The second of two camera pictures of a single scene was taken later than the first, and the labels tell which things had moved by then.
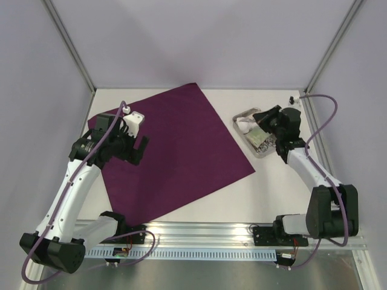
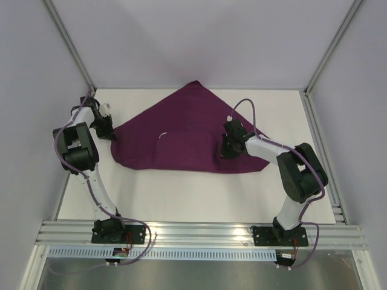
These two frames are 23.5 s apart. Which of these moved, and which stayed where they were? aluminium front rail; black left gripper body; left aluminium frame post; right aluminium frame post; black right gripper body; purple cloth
Moved: black left gripper body; purple cloth; black right gripper body
Stayed: right aluminium frame post; left aluminium frame post; aluminium front rail
